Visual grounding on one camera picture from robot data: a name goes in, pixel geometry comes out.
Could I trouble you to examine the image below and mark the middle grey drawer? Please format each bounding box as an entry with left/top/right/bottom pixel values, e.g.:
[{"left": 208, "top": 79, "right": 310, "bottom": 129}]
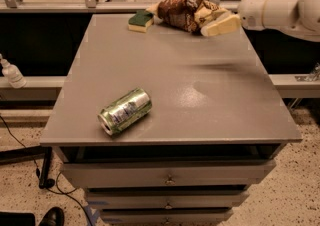
[{"left": 86, "top": 190, "right": 249, "bottom": 209}]

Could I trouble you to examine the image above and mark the brown chip bag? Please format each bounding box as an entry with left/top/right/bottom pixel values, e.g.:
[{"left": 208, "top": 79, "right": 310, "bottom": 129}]
[{"left": 146, "top": 0, "right": 230, "bottom": 33}]

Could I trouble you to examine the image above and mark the bottom grey drawer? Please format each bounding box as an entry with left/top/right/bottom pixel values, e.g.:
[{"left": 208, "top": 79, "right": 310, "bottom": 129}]
[{"left": 100, "top": 208, "right": 233, "bottom": 224}]

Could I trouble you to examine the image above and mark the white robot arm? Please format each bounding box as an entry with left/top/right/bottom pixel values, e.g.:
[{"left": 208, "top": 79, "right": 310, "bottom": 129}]
[{"left": 201, "top": 0, "right": 320, "bottom": 42}]

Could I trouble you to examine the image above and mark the green yellow sponge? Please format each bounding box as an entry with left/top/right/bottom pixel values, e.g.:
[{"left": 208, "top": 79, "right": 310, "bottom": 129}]
[{"left": 128, "top": 10, "right": 154, "bottom": 33}]

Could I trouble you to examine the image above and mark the top grey drawer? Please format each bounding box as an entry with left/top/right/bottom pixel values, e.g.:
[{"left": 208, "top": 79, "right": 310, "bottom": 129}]
[{"left": 62, "top": 160, "right": 275, "bottom": 188}]

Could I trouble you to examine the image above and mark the green soda can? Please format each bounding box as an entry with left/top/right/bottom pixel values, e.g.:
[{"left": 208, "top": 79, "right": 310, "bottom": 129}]
[{"left": 98, "top": 88, "right": 152, "bottom": 136}]

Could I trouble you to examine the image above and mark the grey drawer cabinet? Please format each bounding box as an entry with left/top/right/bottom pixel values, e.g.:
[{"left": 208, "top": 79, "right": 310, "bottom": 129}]
[{"left": 39, "top": 12, "right": 304, "bottom": 226}]

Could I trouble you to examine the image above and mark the white spray bottle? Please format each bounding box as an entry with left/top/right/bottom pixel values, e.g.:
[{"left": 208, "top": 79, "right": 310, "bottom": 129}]
[{"left": 0, "top": 54, "right": 27, "bottom": 89}]

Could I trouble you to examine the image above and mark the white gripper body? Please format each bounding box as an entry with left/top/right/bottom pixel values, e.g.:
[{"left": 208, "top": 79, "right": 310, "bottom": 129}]
[{"left": 238, "top": 0, "right": 268, "bottom": 31}]

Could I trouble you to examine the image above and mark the metal bracket on shelf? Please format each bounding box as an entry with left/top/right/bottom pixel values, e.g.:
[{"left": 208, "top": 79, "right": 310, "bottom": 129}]
[{"left": 296, "top": 63, "right": 320, "bottom": 82}]

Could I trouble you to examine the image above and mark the black shoe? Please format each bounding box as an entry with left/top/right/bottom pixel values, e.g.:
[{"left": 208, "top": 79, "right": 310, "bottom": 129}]
[{"left": 39, "top": 207, "right": 65, "bottom": 226}]

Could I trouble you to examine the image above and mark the black cable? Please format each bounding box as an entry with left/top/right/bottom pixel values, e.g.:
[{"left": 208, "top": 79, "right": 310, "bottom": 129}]
[{"left": 0, "top": 113, "right": 94, "bottom": 226}]

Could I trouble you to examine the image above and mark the black stand leg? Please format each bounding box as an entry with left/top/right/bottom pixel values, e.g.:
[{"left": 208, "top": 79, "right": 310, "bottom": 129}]
[{"left": 0, "top": 146, "right": 55, "bottom": 189}]

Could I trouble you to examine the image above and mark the grey drawer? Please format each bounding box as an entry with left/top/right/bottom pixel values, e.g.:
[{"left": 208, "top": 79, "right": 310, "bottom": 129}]
[
  {"left": 86, "top": 190, "right": 249, "bottom": 209},
  {"left": 100, "top": 208, "right": 233, "bottom": 224},
  {"left": 62, "top": 160, "right": 275, "bottom": 188}
]

